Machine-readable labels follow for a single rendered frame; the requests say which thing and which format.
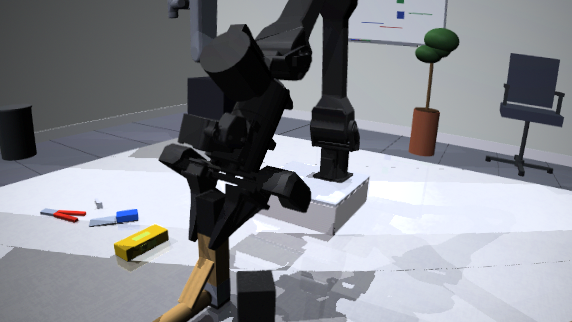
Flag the long scraper with wooden handle and dark grey blade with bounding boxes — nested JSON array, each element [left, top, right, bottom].
[[153, 190, 231, 322]]

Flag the red-handled pliers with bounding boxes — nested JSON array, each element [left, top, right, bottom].
[[40, 208, 87, 222]]

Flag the blue-handled scraper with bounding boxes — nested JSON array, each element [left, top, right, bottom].
[[89, 209, 138, 227]]

